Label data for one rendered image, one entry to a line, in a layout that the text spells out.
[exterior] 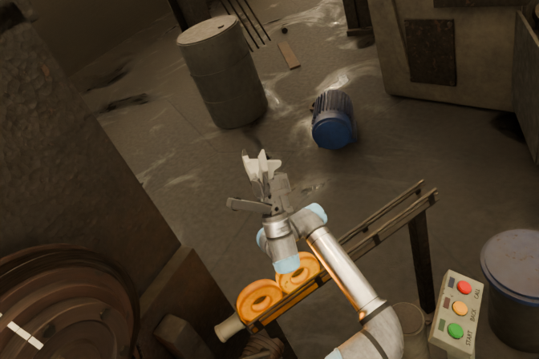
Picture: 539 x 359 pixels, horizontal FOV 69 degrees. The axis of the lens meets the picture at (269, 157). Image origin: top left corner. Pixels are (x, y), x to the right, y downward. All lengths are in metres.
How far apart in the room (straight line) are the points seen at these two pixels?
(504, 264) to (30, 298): 1.49
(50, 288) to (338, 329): 1.43
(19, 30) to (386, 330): 1.14
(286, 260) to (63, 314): 0.53
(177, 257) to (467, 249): 1.48
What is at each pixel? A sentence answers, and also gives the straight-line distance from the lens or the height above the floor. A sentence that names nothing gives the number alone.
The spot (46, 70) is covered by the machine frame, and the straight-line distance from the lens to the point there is 1.11.
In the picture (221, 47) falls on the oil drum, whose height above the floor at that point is 0.77.
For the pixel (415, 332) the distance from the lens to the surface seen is 1.45.
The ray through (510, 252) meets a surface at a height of 0.43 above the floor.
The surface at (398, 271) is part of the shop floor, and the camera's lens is 2.20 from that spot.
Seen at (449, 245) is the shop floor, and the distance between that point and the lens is 2.29.
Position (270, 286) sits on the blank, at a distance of 1.33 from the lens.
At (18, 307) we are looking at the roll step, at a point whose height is 1.28.
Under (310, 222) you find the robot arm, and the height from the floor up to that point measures 0.95.
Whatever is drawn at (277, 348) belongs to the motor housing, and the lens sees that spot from 1.53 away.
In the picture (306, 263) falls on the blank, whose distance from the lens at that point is 1.34.
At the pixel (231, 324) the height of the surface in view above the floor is 0.69.
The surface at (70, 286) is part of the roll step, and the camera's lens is 0.99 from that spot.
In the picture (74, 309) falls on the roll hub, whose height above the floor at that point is 1.22.
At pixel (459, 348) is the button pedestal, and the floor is 0.59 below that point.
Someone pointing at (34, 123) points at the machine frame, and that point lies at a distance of 1.10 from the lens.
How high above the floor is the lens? 1.80
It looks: 35 degrees down
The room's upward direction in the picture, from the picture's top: 22 degrees counter-clockwise
